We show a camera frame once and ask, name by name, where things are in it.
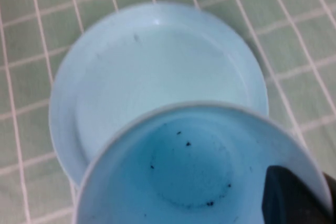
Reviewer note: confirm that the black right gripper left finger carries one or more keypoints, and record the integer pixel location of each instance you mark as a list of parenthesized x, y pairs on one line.
[(291, 197)]

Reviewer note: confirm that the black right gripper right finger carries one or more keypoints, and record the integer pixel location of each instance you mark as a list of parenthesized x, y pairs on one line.
[(332, 200)]

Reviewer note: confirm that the light blue plastic cup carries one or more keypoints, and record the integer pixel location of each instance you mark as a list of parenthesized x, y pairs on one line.
[(183, 171)]

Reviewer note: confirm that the light blue plastic plate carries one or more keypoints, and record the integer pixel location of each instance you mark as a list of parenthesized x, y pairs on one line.
[(157, 72)]

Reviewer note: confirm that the green checked tablecloth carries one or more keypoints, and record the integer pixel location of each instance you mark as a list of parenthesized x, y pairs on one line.
[(26, 77)]

